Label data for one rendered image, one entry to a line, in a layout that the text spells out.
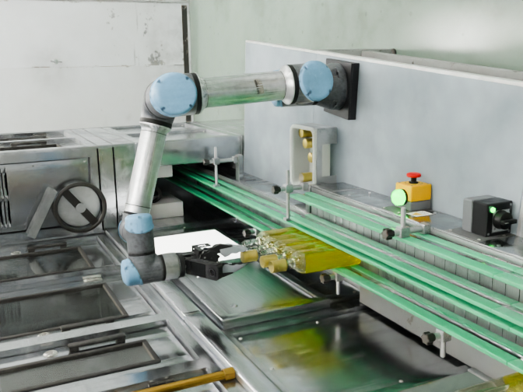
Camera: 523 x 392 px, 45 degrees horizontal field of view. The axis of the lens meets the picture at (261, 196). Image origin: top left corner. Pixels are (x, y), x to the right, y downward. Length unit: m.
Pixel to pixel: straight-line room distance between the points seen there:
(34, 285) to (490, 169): 1.48
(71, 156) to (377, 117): 1.30
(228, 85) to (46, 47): 3.74
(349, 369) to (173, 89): 0.85
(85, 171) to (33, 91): 2.74
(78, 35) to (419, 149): 4.02
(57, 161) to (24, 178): 0.15
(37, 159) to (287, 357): 1.45
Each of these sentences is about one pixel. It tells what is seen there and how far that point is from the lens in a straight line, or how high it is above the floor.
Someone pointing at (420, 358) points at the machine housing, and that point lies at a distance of 1.67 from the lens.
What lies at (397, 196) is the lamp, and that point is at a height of 0.85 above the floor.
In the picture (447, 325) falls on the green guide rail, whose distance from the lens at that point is 1.54.
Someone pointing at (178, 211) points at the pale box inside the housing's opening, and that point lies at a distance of 2.99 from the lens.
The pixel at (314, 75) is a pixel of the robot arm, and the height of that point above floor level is 0.96.
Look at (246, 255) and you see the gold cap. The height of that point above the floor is 1.19.
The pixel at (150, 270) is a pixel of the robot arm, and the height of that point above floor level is 1.48.
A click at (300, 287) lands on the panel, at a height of 1.01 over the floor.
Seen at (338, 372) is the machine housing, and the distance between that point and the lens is 1.58.
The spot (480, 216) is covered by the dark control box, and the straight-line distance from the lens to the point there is 1.57.
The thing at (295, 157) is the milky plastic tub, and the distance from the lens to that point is 2.30.
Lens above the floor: 1.91
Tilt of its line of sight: 25 degrees down
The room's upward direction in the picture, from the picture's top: 97 degrees counter-clockwise
